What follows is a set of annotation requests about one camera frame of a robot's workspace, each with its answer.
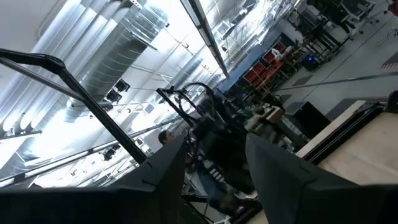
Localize black gantry frame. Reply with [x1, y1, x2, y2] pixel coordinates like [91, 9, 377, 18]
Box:
[155, 82, 216, 126]

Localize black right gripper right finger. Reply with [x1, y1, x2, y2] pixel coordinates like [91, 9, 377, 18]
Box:
[244, 133, 398, 224]

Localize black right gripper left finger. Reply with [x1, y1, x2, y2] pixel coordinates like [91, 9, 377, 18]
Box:
[0, 134, 188, 224]

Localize red storage bins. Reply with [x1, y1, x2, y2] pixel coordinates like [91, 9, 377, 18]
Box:
[243, 41, 287, 91]

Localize ceiling light strip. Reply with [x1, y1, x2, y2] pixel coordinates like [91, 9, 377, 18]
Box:
[179, 0, 231, 79]

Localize silver ventilation duct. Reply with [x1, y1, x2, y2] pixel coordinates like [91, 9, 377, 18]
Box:
[63, 0, 169, 123]

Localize person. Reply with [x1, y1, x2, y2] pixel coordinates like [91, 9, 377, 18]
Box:
[157, 129, 175, 147]

